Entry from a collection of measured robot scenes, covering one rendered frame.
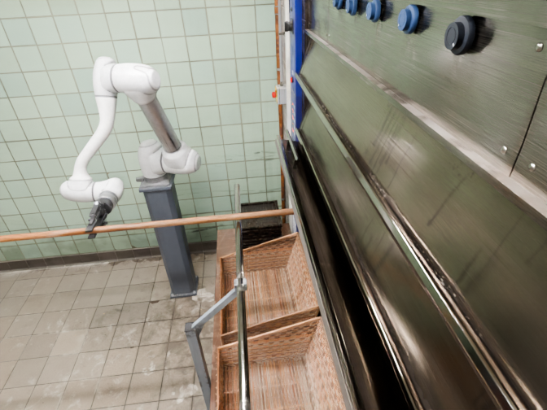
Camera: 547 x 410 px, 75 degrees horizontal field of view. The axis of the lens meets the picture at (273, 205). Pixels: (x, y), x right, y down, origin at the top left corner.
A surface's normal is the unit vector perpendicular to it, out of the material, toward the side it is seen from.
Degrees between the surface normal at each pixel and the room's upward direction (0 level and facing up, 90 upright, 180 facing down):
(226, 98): 90
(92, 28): 90
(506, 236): 70
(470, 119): 90
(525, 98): 91
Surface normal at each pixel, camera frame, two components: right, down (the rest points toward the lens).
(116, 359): -0.04, -0.83
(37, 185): 0.11, 0.55
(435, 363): -0.95, -0.20
